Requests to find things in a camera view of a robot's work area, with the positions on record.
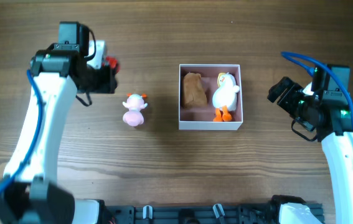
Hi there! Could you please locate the red toy fire truck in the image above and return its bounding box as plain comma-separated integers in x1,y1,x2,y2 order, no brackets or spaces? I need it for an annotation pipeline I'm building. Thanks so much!
102,56,120,75

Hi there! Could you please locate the white plush duck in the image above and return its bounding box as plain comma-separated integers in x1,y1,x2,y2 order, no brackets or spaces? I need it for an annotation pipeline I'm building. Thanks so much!
212,73,240,122

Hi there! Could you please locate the white cardboard box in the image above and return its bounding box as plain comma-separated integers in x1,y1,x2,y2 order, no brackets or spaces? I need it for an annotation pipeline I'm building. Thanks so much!
178,64,243,131

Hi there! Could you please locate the brown plush toy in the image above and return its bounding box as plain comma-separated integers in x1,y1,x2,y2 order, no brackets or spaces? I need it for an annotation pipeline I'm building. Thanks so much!
182,73,207,109

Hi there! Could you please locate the pink pig figurine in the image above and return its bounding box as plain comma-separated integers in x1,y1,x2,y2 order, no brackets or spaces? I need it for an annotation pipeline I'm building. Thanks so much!
123,93,148,127

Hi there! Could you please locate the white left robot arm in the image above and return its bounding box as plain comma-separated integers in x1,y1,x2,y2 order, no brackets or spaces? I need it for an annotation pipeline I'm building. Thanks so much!
0,40,118,223

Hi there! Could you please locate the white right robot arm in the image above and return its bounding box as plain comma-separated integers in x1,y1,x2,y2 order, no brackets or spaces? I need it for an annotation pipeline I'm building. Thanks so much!
268,77,353,223

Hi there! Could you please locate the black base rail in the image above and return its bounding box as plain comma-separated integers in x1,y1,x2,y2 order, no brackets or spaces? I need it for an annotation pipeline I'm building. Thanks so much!
101,203,323,224

